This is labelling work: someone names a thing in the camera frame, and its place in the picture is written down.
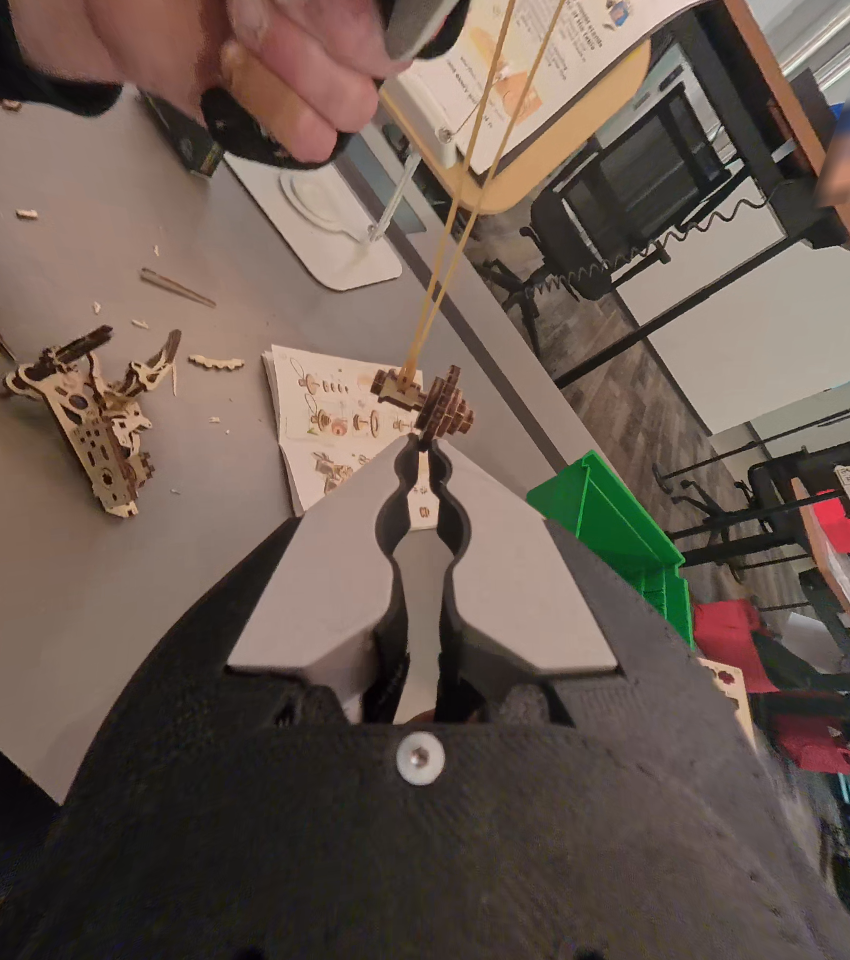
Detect person's left hand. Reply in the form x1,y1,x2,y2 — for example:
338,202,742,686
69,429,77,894
86,0,411,170

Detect partly assembled wooden model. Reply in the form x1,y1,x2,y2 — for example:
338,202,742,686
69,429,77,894
1,326,182,519

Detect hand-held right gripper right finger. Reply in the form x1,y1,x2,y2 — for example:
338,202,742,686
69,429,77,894
427,438,620,725

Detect wooden cutout parts sheet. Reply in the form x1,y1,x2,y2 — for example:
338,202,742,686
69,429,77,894
698,656,760,751

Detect small red plastic bin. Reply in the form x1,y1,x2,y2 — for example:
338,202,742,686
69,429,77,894
811,491,850,554

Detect black coiled cable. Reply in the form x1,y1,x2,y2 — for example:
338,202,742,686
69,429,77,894
522,198,771,301

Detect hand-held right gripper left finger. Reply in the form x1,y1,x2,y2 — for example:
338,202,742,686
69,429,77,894
224,437,426,725

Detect wooden gear axle assembly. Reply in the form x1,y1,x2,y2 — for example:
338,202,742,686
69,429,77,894
371,365,476,444

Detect paper assembly instruction sheet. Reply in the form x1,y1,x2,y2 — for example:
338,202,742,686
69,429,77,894
261,343,441,530

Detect person's left forearm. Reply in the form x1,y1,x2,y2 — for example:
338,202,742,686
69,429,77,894
0,0,126,117

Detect long wooden top desk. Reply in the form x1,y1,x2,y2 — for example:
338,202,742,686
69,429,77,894
792,480,850,676

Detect white rounded pad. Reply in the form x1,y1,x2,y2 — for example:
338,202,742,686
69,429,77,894
226,146,404,292

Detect stacked green plastic bins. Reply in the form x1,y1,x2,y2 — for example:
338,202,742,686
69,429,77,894
526,450,696,650

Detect clear plastic pipette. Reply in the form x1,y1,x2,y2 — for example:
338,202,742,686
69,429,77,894
367,150,422,243

